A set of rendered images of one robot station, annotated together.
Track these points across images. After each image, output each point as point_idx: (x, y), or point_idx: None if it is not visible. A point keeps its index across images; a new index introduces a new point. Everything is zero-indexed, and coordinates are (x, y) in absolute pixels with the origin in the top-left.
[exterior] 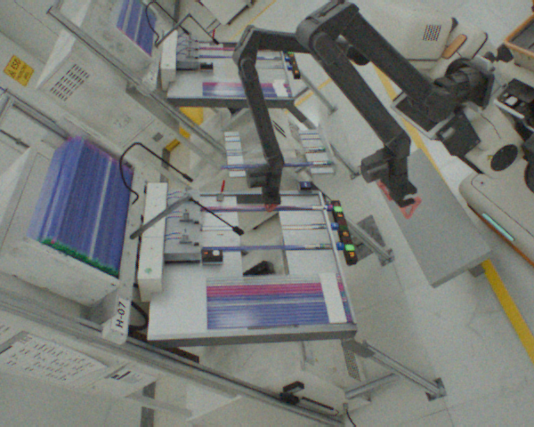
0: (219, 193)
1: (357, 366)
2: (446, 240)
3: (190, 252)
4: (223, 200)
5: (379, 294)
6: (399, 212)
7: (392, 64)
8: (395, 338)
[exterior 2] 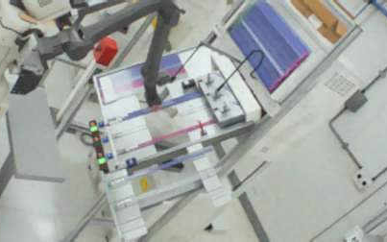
0: (205, 132)
1: (95, 167)
2: (26, 101)
3: (202, 75)
4: (200, 133)
5: (73, 221)
6: (51, 137)
7: None
8: (66, 186)
